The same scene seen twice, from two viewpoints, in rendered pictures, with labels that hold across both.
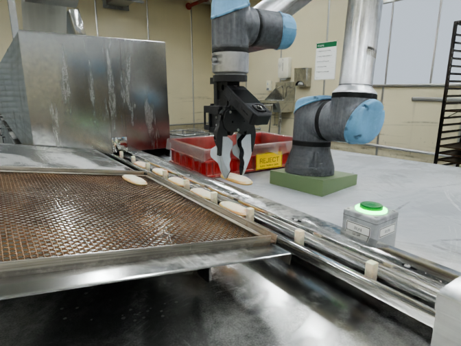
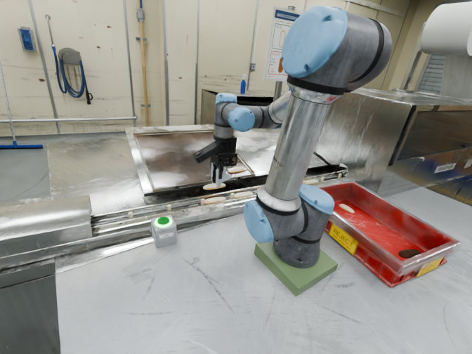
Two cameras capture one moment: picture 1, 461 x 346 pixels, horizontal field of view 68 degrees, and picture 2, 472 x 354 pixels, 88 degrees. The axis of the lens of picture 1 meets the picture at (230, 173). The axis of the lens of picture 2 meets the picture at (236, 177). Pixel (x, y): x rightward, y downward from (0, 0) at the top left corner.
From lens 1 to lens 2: 1.28 m
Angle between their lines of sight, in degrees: 88
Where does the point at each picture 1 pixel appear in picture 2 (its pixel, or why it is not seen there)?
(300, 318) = (131, 205)
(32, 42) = not seen: hidden behind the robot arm
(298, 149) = not seen: hidden behind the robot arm
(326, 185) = (258, 251)
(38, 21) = (457, 65)
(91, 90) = (341, 128)
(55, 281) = (135, 154)
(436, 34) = not seen: outside the picture
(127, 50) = (374, 106)
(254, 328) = (135, 197)
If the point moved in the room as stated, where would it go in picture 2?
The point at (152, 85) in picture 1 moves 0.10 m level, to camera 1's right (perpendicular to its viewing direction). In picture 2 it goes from (383, 138) to (392, 145)
